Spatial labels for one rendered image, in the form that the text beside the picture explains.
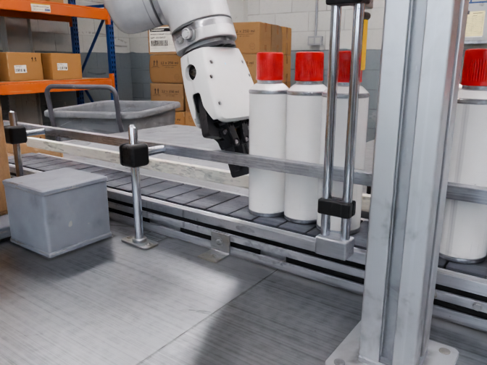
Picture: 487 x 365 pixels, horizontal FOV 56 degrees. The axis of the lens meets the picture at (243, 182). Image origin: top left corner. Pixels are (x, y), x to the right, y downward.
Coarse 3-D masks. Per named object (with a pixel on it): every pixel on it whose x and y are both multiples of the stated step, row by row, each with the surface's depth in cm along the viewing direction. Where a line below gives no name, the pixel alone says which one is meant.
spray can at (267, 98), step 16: (272, 64) 55; (272, 80) 55; (256, 96) 55; (272, 96) 55; (256, 112) 56; (272, 112) 55; (256, 128) 56; (272, 128) 56; (256, 144) 57; (272, 144) 56; (256, 176) 58; (272, 176) 57; (256, 192) 58; (272, 192) 58; (256, 208) 59; (272, 208) 58
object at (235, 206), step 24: (48, 168) 86; (72, 168) 86; (96, 168) 86; (144, 192) 70; (168, 192) 70; (192, 192) 70; (216, 192) 70; (240, 216) 59; (360, 240) 51; (456, 264) 45; (480, 264) 45
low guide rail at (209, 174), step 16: (32, 144) 98; (48, 144) 95; (64, 144) 91; (112, 160) 83; (160, 160) 76; (192, 176) 72; (208, 176) 70; (224, 176) 68; (240, 176) 66; (368, 208) 56
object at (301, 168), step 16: (32, 128) 83; (48, 128) 80; (64, 128) 79; (112, 144) 71; (160, 144) 64; (176, 144) 64; (208, 160) 60; (224, 160) 58; (240, 160) 57; (256, 160) 55; (272, 160) 54; (288, 160) 53; (320, 176) 50; (336, 176) 49; (368, 176) 47; (448, 192) 43; (464, 192) 42; (480, 192) 41
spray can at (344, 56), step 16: (368, 96) 50; (336, 112) 49; (336, 128) 49; (320, 144) 52; (336, 144) 50; (320, 160) 52; (336, 160) 50; (320, 192) 53; (336, 192) 51; (320, 224) 53; (336, 224) 52; (352, 224) 52
